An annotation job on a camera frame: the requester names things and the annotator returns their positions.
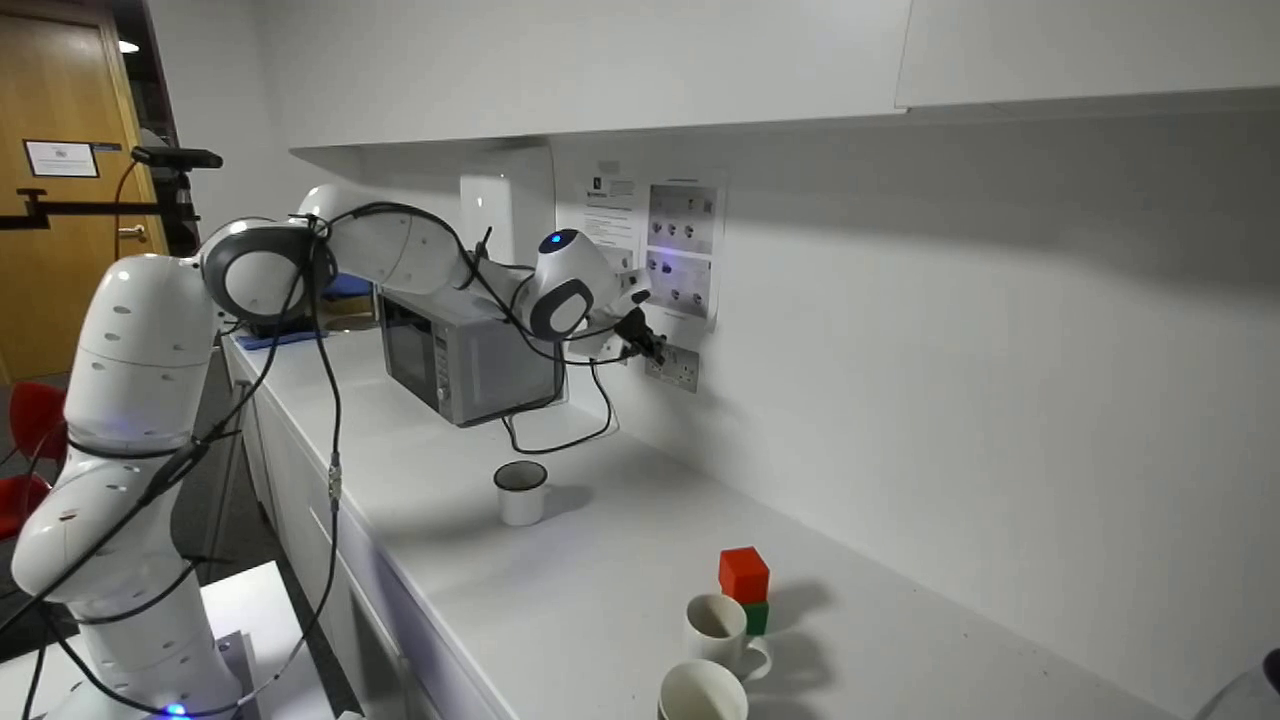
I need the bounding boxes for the black microwave power cable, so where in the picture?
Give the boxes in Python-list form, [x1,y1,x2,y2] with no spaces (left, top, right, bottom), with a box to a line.
[501,354,622,459]

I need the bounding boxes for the white lower counter cabinets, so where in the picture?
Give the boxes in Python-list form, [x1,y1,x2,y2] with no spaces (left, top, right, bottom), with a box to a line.
[231,344,510,720]

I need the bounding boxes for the black camera on stand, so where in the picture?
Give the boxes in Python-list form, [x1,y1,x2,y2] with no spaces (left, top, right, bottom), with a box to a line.
[134,144,222,254]

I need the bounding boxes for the socket photo sheet right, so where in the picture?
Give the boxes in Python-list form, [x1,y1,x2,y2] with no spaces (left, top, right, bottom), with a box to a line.
[649,183,715,318]

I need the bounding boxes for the wooden door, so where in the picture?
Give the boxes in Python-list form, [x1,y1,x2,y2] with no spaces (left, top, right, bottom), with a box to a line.
[0,0,167,380]

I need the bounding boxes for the white mug near camera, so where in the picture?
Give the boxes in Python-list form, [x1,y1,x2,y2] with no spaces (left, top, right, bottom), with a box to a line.
[655,660,749,720]

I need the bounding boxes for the small white speckled cup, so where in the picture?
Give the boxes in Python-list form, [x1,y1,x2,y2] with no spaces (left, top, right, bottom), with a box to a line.
[492,459,548,528]

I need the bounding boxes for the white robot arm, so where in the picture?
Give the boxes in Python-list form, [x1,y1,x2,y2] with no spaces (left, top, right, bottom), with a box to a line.
[11,183,510,720]

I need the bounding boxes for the silver microwave oven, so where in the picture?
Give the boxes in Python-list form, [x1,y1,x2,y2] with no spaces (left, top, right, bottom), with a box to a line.
[375,293,563,428]

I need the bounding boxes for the left wall socket with plug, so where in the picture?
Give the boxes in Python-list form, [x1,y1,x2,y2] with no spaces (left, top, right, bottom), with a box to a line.
[587,339,627,369]

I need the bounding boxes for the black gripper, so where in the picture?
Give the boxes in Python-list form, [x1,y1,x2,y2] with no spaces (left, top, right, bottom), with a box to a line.
[617,305,665,361]

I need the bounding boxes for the white upper wall cabinets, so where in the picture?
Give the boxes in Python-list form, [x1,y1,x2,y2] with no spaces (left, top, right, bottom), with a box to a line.
[256,0,1280,148]

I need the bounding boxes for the red chair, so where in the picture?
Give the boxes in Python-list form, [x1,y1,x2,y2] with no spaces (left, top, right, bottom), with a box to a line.
[0,384,69,540]

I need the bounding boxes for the white mug with dark inside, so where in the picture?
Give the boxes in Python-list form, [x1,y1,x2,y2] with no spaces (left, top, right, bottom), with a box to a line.
[683,592,773,678]

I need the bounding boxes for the red cube block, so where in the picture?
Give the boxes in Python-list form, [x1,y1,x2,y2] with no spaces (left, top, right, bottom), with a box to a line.
[719,546,769,603]

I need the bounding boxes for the wall socket with switches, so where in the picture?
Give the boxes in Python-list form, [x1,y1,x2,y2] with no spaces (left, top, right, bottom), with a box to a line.
[646,344,701,393]

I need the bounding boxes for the green cube block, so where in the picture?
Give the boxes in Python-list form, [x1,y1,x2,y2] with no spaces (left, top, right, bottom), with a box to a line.
[745,603,769,637]

